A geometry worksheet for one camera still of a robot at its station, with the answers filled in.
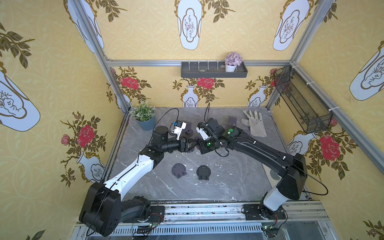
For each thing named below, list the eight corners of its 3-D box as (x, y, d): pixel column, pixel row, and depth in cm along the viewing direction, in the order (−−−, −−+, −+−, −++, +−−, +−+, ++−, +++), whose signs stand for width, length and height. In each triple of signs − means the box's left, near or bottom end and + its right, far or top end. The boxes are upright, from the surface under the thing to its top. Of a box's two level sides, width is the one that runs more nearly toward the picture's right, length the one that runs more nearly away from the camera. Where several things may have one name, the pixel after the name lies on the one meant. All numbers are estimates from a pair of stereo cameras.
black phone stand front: (196, 180, 87) (196, 178, 85) (196, 166, 92) (196, 165, 90) (210, 180, 87) (211, 178, 85) (209, 166, 92) (210, 165, 90)
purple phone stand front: (171, 178, 88) (170, 176, 86) (172, 164, 93) (172, 163, 91) (186, 178, 88) (186, 177, 86) (187, 164, 93) (186, 163, 91)
